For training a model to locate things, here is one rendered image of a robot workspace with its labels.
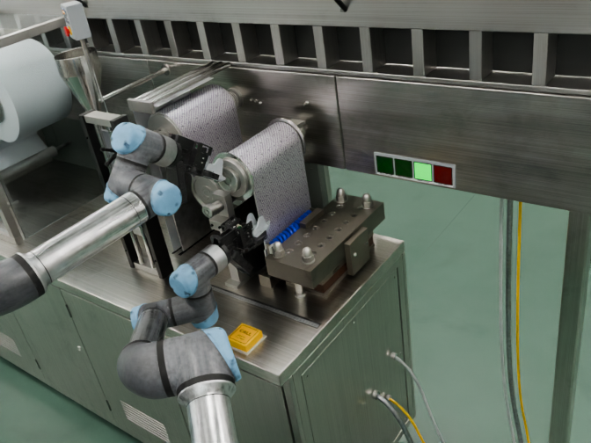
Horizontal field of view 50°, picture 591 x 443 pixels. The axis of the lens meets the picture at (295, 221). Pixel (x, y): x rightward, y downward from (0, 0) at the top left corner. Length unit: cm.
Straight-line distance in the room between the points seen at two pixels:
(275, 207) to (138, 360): 72
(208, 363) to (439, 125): 88
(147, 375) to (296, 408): 56
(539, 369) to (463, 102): 152
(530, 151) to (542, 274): 180
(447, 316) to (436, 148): 149
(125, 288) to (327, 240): 67
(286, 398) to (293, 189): 61
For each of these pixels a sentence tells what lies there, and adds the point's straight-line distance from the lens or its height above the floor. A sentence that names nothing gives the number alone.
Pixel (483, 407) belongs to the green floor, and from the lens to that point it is 272.
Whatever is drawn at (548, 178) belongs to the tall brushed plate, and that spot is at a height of 122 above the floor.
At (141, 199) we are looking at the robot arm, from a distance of 139.
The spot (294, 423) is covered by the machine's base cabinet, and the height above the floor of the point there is 69.
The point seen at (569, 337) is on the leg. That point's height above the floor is 59.
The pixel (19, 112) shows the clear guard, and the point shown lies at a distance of 248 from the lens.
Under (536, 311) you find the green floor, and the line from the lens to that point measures 317.
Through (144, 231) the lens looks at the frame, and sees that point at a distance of 200.
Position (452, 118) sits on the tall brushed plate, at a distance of 170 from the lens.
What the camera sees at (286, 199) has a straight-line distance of 187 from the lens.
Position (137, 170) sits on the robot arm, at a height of 142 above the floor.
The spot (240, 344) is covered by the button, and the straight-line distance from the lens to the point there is 168.
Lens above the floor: 201
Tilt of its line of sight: 31 degrees down
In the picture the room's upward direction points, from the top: 10 degrees counter-clockwise
